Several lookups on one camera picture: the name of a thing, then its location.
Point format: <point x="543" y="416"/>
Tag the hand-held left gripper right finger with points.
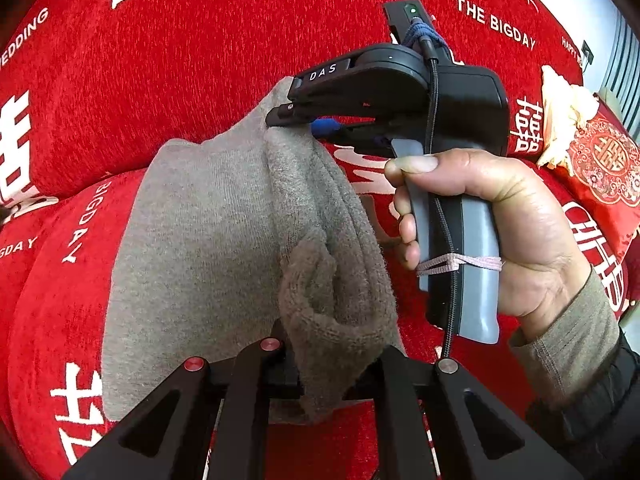
<point x="395" y="375"/>

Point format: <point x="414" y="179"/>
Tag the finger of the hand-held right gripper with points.
<point x="325" y="126"/>
<point x="287" y="110"/>

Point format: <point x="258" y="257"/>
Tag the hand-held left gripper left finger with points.
<point x="260" y="365"/>

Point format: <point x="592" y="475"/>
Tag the grey fleece-lined pants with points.
<point x="200" y="235"/>

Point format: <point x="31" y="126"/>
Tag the person's right forearm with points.
<point x="585" y="370"/>

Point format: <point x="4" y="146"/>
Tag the person's right hand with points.
<point x="515" y="220"/>

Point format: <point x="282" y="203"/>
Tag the cream crumpled cloth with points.
<point x="562" y="105"/>

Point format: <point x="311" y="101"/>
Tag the red printed sofa cover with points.
<point x="175" y="60"/>

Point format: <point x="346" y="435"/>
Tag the pink rubber band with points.
<point x="475" y="261"/>

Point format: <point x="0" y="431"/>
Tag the red embroidered pillow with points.
<point x="607" y="160"/>

